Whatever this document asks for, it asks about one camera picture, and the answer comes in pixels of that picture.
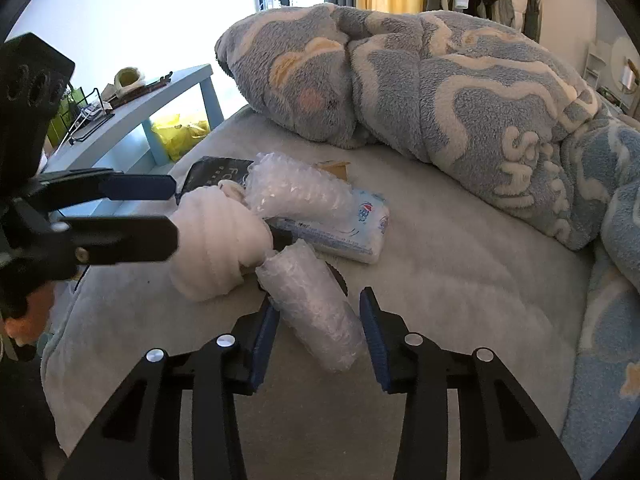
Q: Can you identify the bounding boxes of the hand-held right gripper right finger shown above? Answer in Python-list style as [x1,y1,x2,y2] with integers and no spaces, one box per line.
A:
[359,286,583,480]

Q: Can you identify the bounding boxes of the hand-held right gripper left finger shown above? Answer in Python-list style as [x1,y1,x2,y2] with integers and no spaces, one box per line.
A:
[57,294,281,480]

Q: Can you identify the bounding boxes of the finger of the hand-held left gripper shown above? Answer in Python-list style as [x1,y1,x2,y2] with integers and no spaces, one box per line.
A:
[50,215,180,267]
[30,167,177,213]

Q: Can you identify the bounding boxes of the clear bubble wrap roll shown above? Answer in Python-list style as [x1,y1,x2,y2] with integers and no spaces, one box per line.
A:
[255,240,368,373]
[244,152,358,233]

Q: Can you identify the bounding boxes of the white foam wrap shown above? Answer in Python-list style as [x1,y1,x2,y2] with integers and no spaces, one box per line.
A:
[167,182,273,303]

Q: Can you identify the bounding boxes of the blue tissue pack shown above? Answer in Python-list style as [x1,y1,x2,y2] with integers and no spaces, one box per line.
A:
[265,185,391,265]

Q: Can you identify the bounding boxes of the brown cardboard piece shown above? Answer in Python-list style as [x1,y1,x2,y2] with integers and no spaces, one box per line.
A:
[312,159,352,181]

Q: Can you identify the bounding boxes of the person's left forearm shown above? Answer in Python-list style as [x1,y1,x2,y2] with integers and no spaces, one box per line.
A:
[0,345,63,480]

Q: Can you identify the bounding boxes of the person's left hand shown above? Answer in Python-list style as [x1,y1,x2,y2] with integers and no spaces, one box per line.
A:
[5,285,53,347]

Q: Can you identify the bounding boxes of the green paper bag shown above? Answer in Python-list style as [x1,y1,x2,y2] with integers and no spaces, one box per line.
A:
[47,87,83,148]

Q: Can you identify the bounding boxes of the yellow plastic bag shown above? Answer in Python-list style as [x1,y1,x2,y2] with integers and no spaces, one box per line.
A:
[150,114,211,162]

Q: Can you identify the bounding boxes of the black printed packet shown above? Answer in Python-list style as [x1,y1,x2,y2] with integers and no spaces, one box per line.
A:
[177,156,256,206]

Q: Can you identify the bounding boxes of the light blue table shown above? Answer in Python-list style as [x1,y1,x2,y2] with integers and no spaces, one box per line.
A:
[42,64,226,211]

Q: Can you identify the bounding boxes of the dark stick bundle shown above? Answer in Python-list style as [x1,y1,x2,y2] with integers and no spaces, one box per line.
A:
[102,71,173,108]

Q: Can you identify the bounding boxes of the blue patterned fleece blanket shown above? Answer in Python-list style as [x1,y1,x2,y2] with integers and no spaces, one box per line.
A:
[215,2,640,476]

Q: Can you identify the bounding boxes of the light padded hanging jacket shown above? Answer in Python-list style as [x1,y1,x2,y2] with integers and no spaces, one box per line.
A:
[497,0,531,31]

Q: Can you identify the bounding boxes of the green hanging garment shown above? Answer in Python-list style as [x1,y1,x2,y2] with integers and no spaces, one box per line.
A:
[522,0,543,43]

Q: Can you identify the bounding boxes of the black wire rack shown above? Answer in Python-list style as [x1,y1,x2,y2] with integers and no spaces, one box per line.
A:
[60,87,116,143]

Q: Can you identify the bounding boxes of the white wall shelf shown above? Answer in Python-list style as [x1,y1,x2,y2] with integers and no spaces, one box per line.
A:
[585,42,608,91]

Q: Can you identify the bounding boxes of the round wall mirror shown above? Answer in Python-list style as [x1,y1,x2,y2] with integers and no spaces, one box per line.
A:
[610,35,640,106]

